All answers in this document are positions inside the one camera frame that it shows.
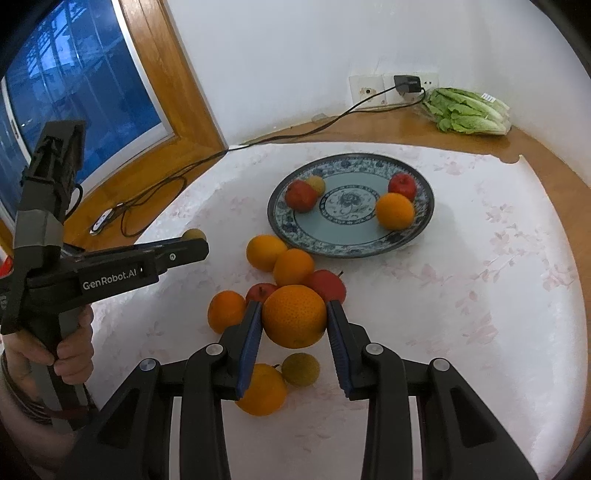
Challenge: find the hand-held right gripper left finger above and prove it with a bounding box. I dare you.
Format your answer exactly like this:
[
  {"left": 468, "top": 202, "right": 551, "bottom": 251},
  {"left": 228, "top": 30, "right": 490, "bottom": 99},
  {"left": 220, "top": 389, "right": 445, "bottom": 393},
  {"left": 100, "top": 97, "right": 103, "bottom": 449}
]
[{"left": 55, "top": 300, "right": 265, "bottom": 480}]

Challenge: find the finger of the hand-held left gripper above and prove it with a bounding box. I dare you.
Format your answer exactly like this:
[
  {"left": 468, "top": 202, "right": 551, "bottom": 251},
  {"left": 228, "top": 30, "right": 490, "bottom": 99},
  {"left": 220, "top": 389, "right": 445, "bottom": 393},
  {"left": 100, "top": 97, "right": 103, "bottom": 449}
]
[
  {"left": 133, "top": 238, "right": 186, "bottom": 253},
  {"left": 152, "top": 239, "right": 210, "bottom": 280}
]

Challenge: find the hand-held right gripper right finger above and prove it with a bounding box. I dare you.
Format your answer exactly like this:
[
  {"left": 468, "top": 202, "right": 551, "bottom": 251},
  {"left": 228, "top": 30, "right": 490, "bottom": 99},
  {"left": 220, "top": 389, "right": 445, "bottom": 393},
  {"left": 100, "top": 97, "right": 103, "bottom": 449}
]
[{"left": 325, "top": 300, "right": 539, "bottom": 480}]

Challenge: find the orange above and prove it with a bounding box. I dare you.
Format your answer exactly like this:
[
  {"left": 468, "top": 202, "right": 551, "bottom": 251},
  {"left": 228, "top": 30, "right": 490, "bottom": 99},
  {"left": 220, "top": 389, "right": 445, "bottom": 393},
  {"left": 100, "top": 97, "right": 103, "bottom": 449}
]
[
  {"left": 235, "top": 363, "right": 289, "bottom": 417},
  {"left": 262, "top": 285, "right": 328, "bottom": 349},
  {"left": 375, "top": 192, "right": 416, "bottom": 230},
  {"left": 207, "top": 290, "right": 247, "bottom": 334},
  {"left": 273, "top": 248, "right": 316, "bottom": 287},
  {"left": 246, "top": 235, "right": 289, "bottom": 272}
]

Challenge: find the red apple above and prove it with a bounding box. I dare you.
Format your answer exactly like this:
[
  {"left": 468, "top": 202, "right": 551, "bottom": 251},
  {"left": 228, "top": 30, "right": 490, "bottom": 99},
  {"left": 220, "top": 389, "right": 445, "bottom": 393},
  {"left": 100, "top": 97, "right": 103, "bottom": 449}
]
[
  {"left": 285, "top": 180, "right": 319, "bottom": 213},
  {"left": 388, "top": 172, "right": 418, "bottom": 201},
  {"left": 305, "top": 270, "right": 347, "bottom": 304},
  {"left": 245, "top": 283, "right": 279, "bottom": 305}
]

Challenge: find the blue patterned ceramic plate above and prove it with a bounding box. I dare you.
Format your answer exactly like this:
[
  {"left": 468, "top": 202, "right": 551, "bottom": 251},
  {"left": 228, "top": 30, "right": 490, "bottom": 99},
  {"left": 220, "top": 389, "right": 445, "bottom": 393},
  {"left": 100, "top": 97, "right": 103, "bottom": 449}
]
[{"left": 268, "top": 154, "right": 435, "bottom": 258}]

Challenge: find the person's left forearm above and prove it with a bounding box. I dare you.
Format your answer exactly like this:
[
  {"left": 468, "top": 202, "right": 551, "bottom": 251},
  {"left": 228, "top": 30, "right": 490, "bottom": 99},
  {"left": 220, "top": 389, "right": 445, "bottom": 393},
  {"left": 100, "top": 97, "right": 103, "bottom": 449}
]
[{"left": 0, "top": 353, "right": 79, "bottom": 480}]

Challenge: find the person's left hand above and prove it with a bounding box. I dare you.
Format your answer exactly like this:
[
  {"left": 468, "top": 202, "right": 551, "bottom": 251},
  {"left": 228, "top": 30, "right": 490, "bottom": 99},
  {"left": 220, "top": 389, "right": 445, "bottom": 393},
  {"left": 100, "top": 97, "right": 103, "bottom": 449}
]
[{"left": 1, "top": 306, "right": 95, "bottom": 387}]

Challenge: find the small white device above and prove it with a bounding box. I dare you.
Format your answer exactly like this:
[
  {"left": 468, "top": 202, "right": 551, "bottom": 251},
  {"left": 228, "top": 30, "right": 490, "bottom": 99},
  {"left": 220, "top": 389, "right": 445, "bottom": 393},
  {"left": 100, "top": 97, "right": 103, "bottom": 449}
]
[{"left": 90, "top": 210, "right": 115, "bottom": 235}]

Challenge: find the white floral tablecloth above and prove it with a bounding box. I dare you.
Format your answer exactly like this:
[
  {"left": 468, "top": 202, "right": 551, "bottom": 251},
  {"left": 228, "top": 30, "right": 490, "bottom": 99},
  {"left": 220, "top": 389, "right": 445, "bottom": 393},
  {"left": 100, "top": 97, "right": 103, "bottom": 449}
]
[{"left": 92, "top": 141, "right": 580, "bottom": 480}]

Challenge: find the glass window pane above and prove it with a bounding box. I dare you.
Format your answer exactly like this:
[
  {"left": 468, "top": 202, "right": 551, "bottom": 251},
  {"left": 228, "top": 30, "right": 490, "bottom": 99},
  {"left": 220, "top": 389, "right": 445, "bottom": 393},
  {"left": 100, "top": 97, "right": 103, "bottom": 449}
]
[{"left": 0, "top": 0, "right": 176, "bottom": 222}]

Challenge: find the romaine lettuce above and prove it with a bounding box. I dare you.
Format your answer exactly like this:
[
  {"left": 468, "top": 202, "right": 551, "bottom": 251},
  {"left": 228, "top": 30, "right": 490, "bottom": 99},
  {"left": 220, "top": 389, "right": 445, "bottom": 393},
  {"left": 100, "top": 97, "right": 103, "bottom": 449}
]
[{"left": 419, "top": 87, "right": 512, "bottom": 137}]

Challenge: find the black charger plug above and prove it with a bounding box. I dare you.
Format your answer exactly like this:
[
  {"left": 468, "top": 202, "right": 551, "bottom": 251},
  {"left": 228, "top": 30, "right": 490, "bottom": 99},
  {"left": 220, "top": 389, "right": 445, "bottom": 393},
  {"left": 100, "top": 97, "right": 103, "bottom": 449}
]
[{"left": 393, "top": 74, "right": 422, "bottom": 95}]

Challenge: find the black cable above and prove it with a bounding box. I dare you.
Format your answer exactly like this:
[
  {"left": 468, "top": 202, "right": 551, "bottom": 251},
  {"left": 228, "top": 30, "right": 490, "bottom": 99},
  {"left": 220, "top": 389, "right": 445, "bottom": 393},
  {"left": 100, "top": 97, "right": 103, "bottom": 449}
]
[{"left": 90, "top": 88, "right": 428, "bottom": 238}]

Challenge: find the dark cord bracelet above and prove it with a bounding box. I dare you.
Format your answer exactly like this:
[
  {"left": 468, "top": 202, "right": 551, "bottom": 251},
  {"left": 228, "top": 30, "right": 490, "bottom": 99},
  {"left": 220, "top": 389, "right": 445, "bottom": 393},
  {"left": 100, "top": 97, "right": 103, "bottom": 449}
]
[{"left": 0, "top": 351, "right": 63, "bottom": 423}]

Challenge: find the wooden window frame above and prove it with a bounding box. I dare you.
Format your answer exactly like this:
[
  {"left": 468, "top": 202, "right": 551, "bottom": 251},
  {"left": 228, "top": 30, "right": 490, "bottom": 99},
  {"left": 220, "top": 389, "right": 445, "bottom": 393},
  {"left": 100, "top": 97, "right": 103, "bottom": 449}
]
[{"left": 0, "top": 0, "right": 229, "bottom": 250}]

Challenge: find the white wall socket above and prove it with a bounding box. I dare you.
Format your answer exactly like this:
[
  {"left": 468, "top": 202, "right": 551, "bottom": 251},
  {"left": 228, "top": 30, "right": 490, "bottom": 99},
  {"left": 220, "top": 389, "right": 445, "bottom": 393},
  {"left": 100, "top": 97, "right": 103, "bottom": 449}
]
[
  {"left": 348, "top": 74, "right": 385, "bottom": 110},
  {"left": 382, "top": 70, "right": 439, "bottom": 108}
]

